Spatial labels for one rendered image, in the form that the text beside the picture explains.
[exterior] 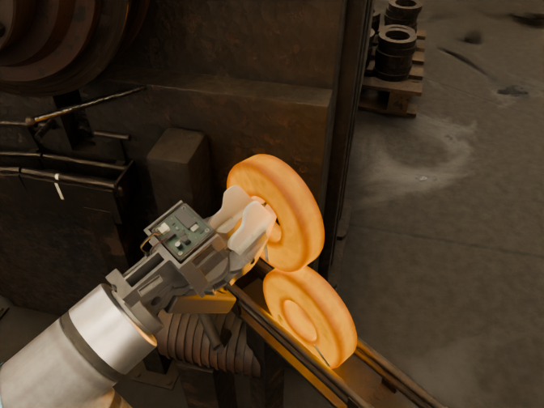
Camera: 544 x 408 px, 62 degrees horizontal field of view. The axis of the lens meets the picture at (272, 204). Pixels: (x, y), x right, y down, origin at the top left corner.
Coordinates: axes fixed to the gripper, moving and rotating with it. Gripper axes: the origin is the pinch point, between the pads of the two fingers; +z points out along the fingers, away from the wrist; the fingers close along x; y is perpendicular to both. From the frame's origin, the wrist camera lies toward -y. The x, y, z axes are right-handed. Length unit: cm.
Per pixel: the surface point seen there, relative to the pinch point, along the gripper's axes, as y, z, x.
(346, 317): -9.9, -2.3, -13.4
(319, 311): -8.1, -4.3, -10.9
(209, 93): -2.4, 9.4, 27.0
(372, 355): -16.6, -2.2, -17.1
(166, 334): -30.4, -21.7, 14.9
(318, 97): -5.5, 21.3, 13.6
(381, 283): -101, 37, 15
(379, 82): -112, 125, 90
